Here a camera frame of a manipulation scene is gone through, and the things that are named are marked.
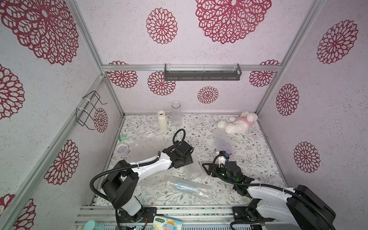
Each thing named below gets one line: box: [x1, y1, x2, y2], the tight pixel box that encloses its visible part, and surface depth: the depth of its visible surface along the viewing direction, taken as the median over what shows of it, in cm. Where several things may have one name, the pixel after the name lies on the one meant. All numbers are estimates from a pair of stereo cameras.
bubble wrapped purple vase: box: [213, 127, 234, 156], surface depth 102 cm
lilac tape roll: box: [116, 143, 132, 156], surface depth 99 cm
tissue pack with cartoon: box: [151, 215, 184, 230], surface depth 68 cm
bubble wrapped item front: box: [166, 176, 214, 200], surface depth 79 cm
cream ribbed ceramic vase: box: [157, 110, 168, 133], surface depth 102 cm
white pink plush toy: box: [217, 111, 258, 135], surface depth 102 cm
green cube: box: [118, 134, 127, 142], surface depth 105 cm
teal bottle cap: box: [84, 219, 105, 230], surface depth 66 cm
